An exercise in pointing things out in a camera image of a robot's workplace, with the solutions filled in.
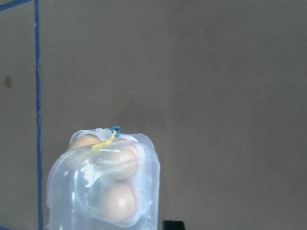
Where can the brown egg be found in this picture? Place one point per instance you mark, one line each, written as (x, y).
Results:
(85, 140)
(123, 159)
(119, 203)

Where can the clear plastic egg box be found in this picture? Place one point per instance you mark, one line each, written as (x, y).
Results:
(80, 176)

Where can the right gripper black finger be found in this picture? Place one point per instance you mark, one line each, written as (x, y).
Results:
(173, 225)

